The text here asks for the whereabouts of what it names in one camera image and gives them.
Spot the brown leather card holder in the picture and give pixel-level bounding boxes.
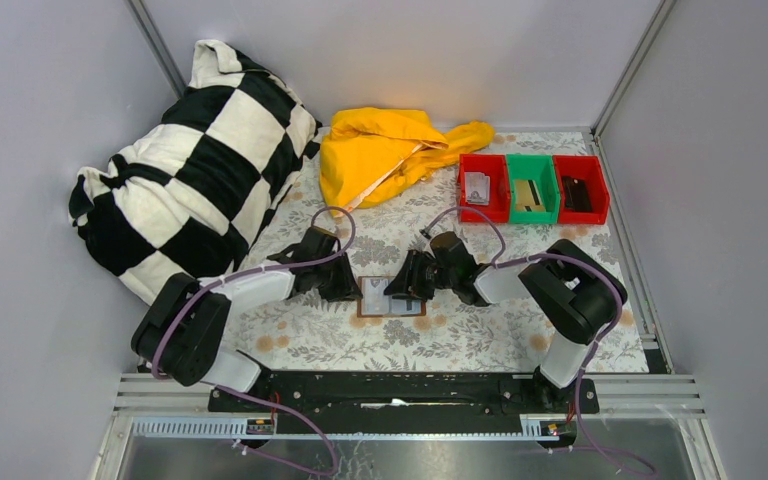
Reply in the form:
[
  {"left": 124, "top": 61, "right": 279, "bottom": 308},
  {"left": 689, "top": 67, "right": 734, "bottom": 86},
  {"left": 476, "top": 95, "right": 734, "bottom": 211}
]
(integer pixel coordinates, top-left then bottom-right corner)
[{"left": 357, "top": 276, "right": 426, "bottom": 318}]

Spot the gold card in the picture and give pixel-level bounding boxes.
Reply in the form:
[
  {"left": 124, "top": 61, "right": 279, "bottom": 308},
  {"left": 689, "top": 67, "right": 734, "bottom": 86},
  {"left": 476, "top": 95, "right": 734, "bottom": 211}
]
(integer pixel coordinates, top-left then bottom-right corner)
[{"left": 513, "top": 179, "right": 546, "bottom": 212}]

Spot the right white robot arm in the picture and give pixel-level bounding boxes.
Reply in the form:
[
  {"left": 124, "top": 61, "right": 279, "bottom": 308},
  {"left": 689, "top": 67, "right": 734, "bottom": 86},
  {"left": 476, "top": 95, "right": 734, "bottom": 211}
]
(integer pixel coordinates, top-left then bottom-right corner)
[{"left": 383, "top": 232, "right": 628, "bottom": 389}]

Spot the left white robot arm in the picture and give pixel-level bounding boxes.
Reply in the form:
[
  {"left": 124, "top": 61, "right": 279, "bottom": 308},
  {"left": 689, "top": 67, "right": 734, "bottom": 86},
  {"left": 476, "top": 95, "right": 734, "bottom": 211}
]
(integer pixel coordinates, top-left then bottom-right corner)
[{"left": 131, "top": 226, "right": 363, "bottom": 392}]

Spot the silver striped card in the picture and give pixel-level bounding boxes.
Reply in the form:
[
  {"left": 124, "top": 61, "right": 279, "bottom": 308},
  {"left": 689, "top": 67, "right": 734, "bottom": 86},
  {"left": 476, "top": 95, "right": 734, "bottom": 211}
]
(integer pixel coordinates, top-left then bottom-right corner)
[{"left": 389, "top": 297, "right": 425, "bottom": 316}]

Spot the silver diamond VIP card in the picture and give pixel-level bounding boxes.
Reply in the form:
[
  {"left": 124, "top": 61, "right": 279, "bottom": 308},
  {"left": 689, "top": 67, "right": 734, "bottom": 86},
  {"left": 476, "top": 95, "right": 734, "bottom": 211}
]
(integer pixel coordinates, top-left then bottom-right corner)
[{"left": 360, "top": 277, "right": 390, "bottom": 316}]

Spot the black card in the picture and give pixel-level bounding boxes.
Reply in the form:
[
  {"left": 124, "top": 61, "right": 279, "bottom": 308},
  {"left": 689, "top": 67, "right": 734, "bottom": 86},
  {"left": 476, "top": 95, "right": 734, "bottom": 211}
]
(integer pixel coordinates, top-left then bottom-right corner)
[{"left": 561, "top": 176, "right": 593, "bottom": 213}]

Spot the left red bin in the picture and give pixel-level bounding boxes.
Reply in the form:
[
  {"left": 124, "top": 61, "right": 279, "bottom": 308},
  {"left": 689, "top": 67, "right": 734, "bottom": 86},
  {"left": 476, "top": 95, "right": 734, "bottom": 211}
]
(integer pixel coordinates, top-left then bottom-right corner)
[{"left": 457, "top": 154, "right": 512, "bottom": 224}]

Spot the red bin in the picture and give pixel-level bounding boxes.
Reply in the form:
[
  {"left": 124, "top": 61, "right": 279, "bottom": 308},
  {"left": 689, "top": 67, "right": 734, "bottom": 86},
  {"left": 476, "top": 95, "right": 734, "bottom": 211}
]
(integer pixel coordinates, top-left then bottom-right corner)
[
  {"left": 553, "top": 155, "right": 610, "bottom": 225},
  {"left": 457, "top": 154, "right": 512, "bottom": 224}
]

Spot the yellow cloth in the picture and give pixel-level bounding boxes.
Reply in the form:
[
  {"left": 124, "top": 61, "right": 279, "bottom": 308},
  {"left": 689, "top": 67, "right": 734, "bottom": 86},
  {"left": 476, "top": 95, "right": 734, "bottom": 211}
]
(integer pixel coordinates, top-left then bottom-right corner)
[{"left": 319, "top": 107, "right": 496, "bottom": 212}]

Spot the green bin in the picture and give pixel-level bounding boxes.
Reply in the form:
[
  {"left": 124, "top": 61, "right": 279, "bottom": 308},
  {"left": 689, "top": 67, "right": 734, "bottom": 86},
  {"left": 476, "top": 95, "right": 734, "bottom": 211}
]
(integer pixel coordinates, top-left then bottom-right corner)
[{"left": 506, "top": 154, "right": 561, "bottom": 225}]

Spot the black white checkered pillow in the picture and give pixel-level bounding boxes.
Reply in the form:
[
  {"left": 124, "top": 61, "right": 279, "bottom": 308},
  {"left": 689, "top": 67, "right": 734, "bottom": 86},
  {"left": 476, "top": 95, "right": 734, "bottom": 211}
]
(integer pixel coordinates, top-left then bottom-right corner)
[{"left": 68, "top": 39, "right": 320, "bottom": 303}]

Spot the right red bin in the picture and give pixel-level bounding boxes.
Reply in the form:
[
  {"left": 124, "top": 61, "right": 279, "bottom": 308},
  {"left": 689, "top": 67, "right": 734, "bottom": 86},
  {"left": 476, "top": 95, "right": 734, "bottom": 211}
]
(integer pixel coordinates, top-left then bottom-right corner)
[{"left": 553, "top": 155, "right": 610, "bottom": 225}]

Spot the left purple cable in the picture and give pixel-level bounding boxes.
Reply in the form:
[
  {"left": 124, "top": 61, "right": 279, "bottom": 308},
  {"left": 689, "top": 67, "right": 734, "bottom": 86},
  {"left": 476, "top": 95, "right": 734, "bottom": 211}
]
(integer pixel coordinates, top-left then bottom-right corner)
[{"left": 150, "top": 206, "right": 357, "bottom": 478}]

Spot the purple cable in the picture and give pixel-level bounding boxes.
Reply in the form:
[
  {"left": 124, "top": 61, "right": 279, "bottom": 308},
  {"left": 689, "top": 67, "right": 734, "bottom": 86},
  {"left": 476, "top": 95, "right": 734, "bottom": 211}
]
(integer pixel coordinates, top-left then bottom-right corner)
[
  {"left": 420, "top": 206, "right": 660, "bottom": 480},
  {"left": 150, "top": 206, "right": 357, "bottom": 478}
]

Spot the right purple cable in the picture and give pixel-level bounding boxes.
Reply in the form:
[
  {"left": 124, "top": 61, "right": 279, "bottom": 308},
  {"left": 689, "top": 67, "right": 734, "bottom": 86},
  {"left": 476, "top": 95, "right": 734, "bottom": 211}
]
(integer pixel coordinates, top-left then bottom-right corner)
[{"left": 420, "top": 206, "right": 660, "bottom": 480}]

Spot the aluminium frame rail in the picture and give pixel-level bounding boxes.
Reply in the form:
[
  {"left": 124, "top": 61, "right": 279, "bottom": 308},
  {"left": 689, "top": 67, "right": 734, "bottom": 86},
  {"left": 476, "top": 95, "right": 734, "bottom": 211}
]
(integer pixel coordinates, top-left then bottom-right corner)
[{"left": 590, "top": 374, "right": 706, "bottom": 419}]

